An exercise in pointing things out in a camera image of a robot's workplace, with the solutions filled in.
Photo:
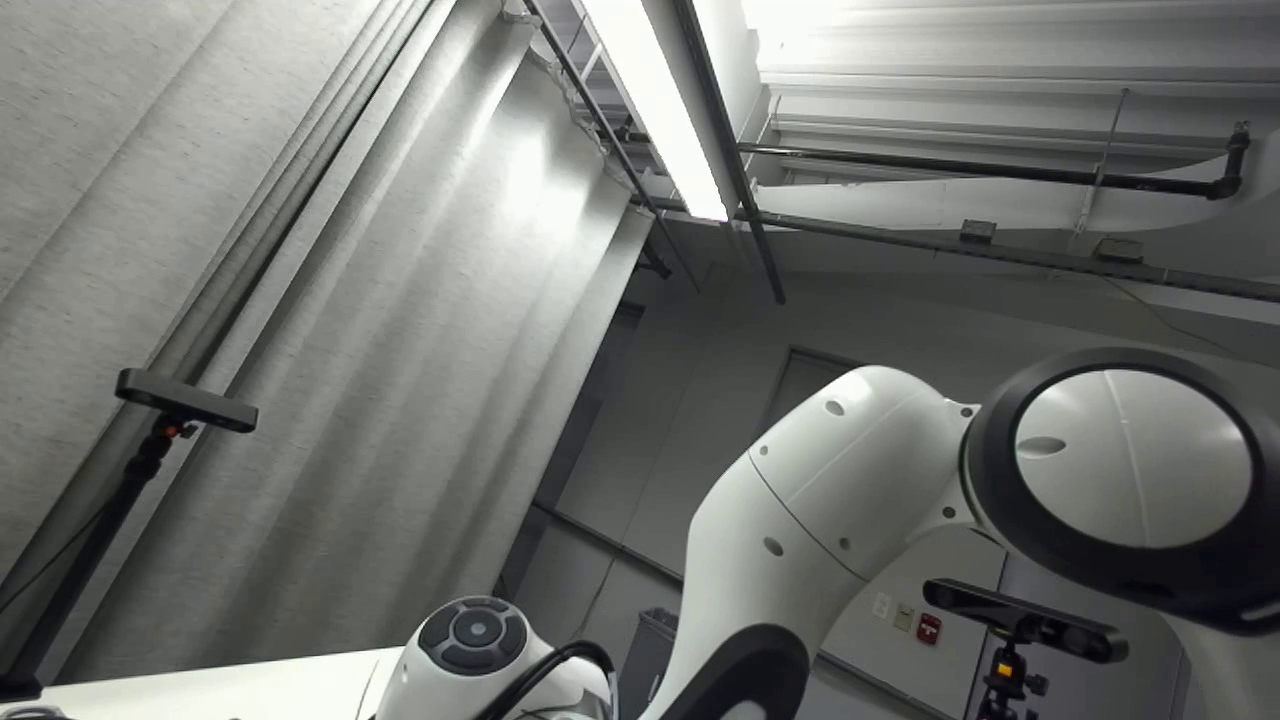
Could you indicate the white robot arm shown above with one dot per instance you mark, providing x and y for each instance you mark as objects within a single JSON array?
[{"x": 853, "y": 505}]

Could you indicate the gray ceiling pipe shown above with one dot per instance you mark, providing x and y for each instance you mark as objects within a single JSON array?
[{"x": 1001, "y": 169}]

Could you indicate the black camera on tripod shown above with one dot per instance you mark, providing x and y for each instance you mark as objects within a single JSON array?
[{"x": 1014, "y": 616}]

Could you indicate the ceiling light fixture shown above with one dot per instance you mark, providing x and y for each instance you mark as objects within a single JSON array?
[{"x": 653, "y": 95}]

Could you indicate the gray wall conduit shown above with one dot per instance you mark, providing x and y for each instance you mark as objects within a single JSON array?
[{"x": 985, "y": 247}]

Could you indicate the gray curtain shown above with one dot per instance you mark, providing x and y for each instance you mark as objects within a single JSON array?
[{"x": 335, "y": 403}]

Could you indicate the black stand with bar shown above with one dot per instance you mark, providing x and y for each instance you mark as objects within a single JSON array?
[{"x": 184, "y": 403}]

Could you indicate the red wall sticker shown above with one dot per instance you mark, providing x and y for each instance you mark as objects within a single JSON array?
[{"x": 928, "y": 629}]

